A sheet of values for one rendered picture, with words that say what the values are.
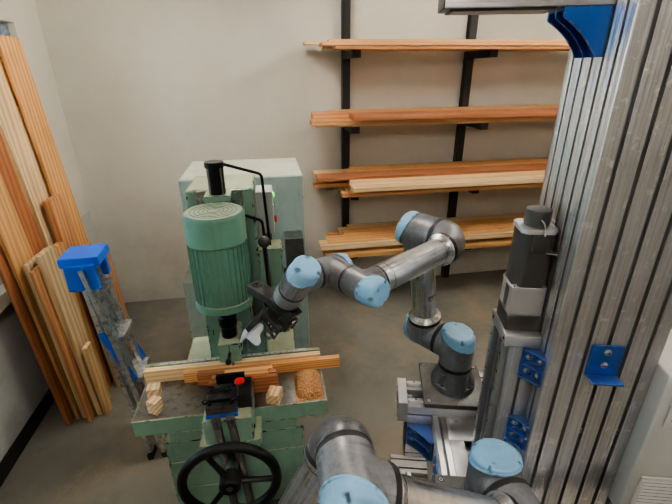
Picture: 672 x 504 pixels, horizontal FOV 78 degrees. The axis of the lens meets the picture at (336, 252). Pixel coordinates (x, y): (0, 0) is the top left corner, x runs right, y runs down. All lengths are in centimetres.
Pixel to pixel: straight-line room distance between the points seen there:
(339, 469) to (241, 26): 309
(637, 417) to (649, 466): 13
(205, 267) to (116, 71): 252
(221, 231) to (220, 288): 18
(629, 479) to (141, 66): 346
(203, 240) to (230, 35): 243
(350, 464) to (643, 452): 82
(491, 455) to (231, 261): 84
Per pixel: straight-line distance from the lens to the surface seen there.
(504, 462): 113
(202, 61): 347
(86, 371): 282
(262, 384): 145
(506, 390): 127
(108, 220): 384
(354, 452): 84
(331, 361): 152
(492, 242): 371
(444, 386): 159
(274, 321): 114
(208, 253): 122
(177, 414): 146
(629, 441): 142
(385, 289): 98
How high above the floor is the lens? 188
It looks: 24 degrees down
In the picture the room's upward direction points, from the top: straight up
